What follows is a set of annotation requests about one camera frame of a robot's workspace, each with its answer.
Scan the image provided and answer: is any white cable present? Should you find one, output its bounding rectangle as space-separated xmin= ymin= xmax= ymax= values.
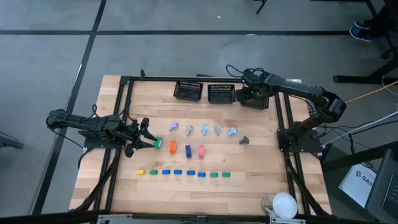
xmin=323 ymin=110 xmax=398 ymax=147

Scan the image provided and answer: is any black plastic mesh basket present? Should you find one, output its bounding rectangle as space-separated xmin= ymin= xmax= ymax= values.
xmin=236 ymin=88 xmax=270 ymax=110
xmin=207 ymin=83 xmax=236 ymax=105
xmin=173 ymin=80 xmax=204 ymax=103

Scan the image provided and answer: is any thin black stand leg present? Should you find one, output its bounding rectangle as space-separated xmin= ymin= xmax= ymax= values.
xmin=253 ymin=0 xmax=268 ymax=15

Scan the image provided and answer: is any white booklet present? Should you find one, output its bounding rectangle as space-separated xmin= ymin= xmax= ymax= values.
xmin=338 ymin=164 xmax=377 ymax=208

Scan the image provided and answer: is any person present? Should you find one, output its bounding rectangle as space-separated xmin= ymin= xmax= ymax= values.
xmin=349 ymin=0 xmax=398 ymax=43

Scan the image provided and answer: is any black desk crossbar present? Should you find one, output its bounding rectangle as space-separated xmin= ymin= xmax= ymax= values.
xmin=322 ymin=141 xmax=398 ymax=172

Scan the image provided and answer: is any black aluminium table frame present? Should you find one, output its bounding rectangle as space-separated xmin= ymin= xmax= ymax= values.
xmin=70 ymin=68 xmax=333 ymax=218

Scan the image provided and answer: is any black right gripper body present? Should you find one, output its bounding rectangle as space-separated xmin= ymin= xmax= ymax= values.
xmin=236 ymin=81 xmax=270 ymax=103

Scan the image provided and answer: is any black equipment case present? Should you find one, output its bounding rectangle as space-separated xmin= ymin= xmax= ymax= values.
xmin=365 ymin=148 xmax=398 ymax=223

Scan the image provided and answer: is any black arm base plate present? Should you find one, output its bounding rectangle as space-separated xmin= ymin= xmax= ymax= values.
xmin=83 ymin=129 xmax=127 ymax=149
xmin=277 ymin=128 xmax=323 ymax=153

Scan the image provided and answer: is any black desk foot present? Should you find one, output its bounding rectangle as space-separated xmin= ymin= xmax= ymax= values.
xmin=333 ymin=57 xmax=398 ymax=85

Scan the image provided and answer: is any black stand foot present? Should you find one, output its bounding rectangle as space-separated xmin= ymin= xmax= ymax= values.
xmin=0 ymin=130 xmax=25 ymax=149

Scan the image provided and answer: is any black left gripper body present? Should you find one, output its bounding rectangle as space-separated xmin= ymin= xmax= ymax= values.
xmin=122 ymin=119 xmax=144 ymax=147

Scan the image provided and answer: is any clear round lid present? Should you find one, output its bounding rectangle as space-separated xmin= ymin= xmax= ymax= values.
xmin=261 ymin=193 xmax=276 ymax=217

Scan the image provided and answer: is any silver aluminium rail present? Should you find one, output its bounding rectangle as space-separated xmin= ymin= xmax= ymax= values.
xmin=96 ymin=213 xmax=134 ymax=224
xmin=269 ymin=217 xmax=307 ymax=224

